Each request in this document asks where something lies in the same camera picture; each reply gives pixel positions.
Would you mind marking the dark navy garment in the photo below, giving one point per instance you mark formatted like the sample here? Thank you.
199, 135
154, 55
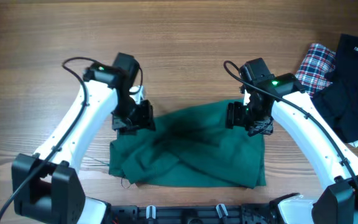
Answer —
338, 102

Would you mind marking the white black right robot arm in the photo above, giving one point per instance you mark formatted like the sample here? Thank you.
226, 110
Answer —
283, 99

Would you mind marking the plaid checkered shirt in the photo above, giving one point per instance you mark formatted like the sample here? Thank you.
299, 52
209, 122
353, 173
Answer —
318, 61

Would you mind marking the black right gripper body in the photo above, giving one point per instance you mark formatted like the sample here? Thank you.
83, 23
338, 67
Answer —
239, 116

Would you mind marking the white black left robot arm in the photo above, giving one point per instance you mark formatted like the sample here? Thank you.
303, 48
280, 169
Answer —
46, 186

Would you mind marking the white paper piece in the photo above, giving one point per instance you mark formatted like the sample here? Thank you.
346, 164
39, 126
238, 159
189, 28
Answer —
354, 144

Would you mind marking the green cloth bag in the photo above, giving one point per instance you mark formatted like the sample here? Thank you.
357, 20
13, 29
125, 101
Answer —
190, 148

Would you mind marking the black aluminium mounting rail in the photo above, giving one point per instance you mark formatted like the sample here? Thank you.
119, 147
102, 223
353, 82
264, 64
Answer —
218, 214

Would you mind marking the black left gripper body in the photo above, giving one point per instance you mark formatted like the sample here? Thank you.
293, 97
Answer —
132, 116

